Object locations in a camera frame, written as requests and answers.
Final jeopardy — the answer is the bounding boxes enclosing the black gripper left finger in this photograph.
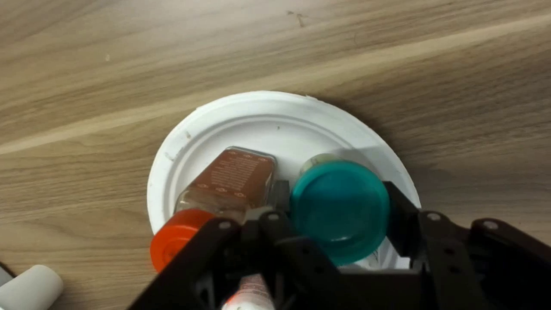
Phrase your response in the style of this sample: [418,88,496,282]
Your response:
[129,181,343,310]

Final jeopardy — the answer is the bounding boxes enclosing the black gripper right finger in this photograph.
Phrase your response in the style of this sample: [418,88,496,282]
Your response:
[382,181,551,310]

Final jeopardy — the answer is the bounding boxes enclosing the teal lid green tub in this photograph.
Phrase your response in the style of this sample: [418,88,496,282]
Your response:
[289,153,391,265]

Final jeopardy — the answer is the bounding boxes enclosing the orange lid spice jar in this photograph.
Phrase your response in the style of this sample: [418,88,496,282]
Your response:
[150,146,277,272]

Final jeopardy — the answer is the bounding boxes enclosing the small white pill bottle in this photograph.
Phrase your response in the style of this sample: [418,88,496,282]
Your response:
[0,265,64,310]

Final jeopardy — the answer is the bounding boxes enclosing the blue label white bottle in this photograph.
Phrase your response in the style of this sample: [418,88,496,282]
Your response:
[222,274,276,310]

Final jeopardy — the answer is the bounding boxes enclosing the white paper plate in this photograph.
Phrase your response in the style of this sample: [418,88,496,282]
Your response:
[146,91,420,269]

